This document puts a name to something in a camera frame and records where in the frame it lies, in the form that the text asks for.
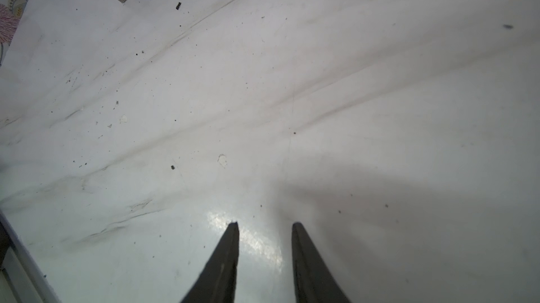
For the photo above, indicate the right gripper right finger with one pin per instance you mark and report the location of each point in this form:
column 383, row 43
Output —
column 313, row 281

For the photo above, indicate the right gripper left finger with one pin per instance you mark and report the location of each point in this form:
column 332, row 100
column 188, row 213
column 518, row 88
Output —
column 217, row 281

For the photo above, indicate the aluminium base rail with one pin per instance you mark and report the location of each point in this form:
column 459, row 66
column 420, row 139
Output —
column 26, row 280

